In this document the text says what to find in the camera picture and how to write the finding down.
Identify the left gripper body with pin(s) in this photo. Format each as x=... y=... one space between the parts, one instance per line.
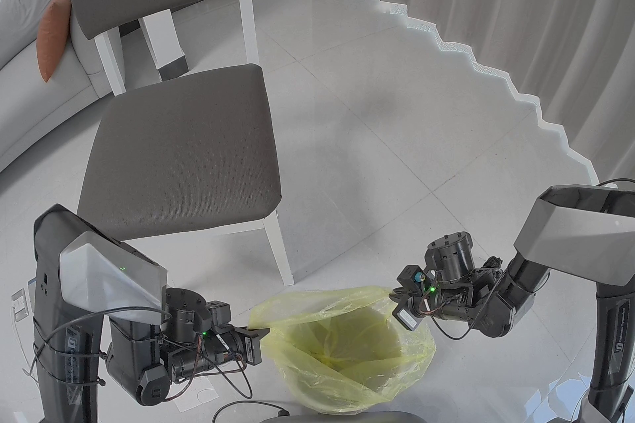
x=238 y=344

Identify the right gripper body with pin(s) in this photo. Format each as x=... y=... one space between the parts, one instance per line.
x=406 y=317

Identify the yellow plastic bag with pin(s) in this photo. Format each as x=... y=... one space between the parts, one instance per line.
x=297 y=312

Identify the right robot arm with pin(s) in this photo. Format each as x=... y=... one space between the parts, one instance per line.
x=570 y=232

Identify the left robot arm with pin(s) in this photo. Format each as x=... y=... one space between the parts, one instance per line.
x=74 y=262

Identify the grey padded white chair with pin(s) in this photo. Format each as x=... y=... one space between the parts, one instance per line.
x=183 y=138

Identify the pale grey sofa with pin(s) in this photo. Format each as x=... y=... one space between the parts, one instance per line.
x=29 y=113

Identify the orange pillow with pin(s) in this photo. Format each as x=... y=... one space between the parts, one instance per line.
x=52 y=39

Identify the grey pillow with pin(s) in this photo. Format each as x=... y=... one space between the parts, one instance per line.
x=25 y=9

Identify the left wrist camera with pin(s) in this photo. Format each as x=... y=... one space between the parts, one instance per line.
x=220 y=313

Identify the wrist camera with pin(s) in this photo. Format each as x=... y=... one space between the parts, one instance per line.
x=410 y=276
x=220 y=313

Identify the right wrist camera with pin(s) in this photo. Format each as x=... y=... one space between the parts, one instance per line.
x=410 y=276

